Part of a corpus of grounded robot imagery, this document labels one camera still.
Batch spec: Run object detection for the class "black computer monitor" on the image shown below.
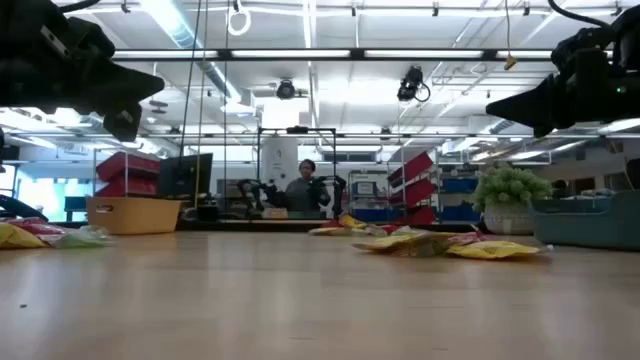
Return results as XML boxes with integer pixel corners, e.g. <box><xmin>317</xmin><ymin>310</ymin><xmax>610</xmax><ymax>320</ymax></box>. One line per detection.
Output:
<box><xmin>158</xmin><ymin>152</ymin><xmax>214</xmax><ymax>200</ymax></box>

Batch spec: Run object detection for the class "red storage bin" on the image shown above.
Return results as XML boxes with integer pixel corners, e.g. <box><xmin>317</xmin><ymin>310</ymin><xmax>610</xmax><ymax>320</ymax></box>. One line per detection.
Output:
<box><xmin>94</xmin><ymin>177</ymin><xmax>160</xmax><ymax>199</ymax></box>
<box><xmin>399</xmin><ymin>205</ymin><xmax>437</xmax><ymax>226</ymax></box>
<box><xmin>389</xmin><ymin>178</ymin><xmax>437</xmax><ymax>207</ymax></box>
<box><xmin>387</xmin><ymin>151</ymin><xmax>435</xmax><ymax>184</ymax></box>
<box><xmin>95</xmin><ymin>151</ymin><xmax>162</xmax><ymax>182</ymax></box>

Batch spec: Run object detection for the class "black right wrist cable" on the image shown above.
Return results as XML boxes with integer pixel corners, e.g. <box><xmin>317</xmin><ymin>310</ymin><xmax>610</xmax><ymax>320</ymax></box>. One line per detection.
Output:
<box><xmin>547</xmin><ymin>0</ymin><xmax>619</xmax><ymax>30</ymax></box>

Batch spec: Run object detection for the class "black background rig frame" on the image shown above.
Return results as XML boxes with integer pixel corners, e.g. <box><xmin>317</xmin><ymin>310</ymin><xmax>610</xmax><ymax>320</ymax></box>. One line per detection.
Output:
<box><xmin>256</xmin><ymin>126</ymin><xmax>338</xmax><ymax>221</ymax></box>

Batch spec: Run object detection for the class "green artificial potted plant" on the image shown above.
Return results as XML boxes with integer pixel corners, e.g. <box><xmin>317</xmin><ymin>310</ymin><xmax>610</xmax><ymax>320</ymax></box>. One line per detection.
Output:
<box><xmin>471</xmin><ymin>166</ymin><xmax>554</xmax><ymax>236</ymax></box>

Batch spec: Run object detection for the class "black overhead camera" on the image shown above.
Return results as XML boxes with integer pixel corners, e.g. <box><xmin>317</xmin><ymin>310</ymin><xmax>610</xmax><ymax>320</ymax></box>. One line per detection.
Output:
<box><xmin>397</xmin><ymin>64</ymin><xmax>432</xmax><ymax>104</ymax></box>

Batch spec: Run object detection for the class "black hanging cable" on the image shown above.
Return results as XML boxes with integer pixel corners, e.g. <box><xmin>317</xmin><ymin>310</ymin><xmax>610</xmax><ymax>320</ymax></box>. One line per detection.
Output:
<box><xmin>177</xmin><ymin>0</ymin><xmax>203</xmax><ymax>157</ymax></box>
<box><xmin>222</xmin><ymin>0</ymin><xmax>229</xmax><ymax>217</ymax></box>

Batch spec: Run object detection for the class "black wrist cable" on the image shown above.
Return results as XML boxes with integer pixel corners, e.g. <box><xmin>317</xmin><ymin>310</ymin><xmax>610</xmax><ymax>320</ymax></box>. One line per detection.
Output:
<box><xmin>58</xmin><ymin>0</ymin><xmax>102</xmax><ymax>14</ymax></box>
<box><xmin>547</xmin><ymin>0</ymin><xmax>619</xmax><ymax>30</ymax></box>

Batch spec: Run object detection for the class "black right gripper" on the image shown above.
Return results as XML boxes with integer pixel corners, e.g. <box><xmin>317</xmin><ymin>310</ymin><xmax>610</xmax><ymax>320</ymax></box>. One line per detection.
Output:
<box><xmin>485</xmin><ymin>3</ymin><xmax>640</xmax><ymax>139</ymax></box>

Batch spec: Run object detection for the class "yellow hanging connector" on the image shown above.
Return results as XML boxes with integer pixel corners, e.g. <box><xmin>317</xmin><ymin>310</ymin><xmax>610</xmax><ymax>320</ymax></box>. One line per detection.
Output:
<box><xmin>502</xmin><ymin>0</ymin><xmax>519</xmax><ymax>72</ymax></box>

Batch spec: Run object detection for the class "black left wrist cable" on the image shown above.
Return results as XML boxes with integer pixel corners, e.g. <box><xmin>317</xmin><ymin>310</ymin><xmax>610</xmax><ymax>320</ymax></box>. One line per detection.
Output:
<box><xmin>58</xmin><ymin>0</ymin><xmax>102</xmax><ymax>14</ymax></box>

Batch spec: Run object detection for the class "black dome camera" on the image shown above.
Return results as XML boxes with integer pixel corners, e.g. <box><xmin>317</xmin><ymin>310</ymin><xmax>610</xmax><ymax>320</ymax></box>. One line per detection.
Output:
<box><xmin>275</xmin><ymin>78</ymin><xmax>297</xmax><ymax>100</ymax></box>

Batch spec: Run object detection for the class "dark blue plastic bin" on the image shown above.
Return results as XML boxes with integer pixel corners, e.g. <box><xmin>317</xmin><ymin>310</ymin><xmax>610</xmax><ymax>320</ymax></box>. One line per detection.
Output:
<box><xmin>528</xmin><ymin>189</ymin><xmax>640</xmax><ymax>251</ymax></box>

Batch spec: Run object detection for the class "white hanging cable loop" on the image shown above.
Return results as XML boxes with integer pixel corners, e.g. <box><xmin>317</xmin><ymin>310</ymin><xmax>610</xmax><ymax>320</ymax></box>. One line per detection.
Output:
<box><xmin>227</xmin><ymin>7</ymin><xmax>252</xmax><ymax>37</ymax></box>

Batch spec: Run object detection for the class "yellow plastic bin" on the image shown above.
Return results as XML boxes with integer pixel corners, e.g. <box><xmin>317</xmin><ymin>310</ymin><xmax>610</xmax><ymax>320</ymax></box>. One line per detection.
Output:
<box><xmin>86</xmin><ymin>195</ymin><xmax>182</xmax><ymax>236</ymax></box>

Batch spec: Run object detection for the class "blue storage bin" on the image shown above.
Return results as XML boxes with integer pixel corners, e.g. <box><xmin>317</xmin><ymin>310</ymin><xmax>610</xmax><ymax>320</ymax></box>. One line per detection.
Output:
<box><xmin>352</xmin><ymin>207</ymin><xmax>396</xmax><ymax>224</ymax></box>
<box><xmin>439</xmin><ymin>177</ymin><xmax>480</xmax><ymax>194</ymax></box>
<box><xmin>439</xmin><ymin>204</ymin><xmax>481</xmax><ymax>224</ymax></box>

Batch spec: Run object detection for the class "person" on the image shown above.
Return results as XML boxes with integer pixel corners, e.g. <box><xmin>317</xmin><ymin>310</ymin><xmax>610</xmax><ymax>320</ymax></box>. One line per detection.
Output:
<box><xmin>284</xmin><ymin>158</ymin><xmax>332</xmax><ymax>212</ymax></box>

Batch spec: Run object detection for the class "black overhead light bar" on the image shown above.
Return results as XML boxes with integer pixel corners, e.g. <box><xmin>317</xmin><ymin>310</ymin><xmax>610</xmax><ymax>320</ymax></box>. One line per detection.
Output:
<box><xmin>112</xmin><ymin>47</ymin><xmax>614</xmax><ymax>63</ymax></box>

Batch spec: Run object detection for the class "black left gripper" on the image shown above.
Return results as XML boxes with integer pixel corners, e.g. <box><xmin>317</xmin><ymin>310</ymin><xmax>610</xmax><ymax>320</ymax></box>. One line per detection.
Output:
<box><xmin>0</xmin><ymin>0</ymin><xmax>166</xmax><ymax>143</ymax></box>

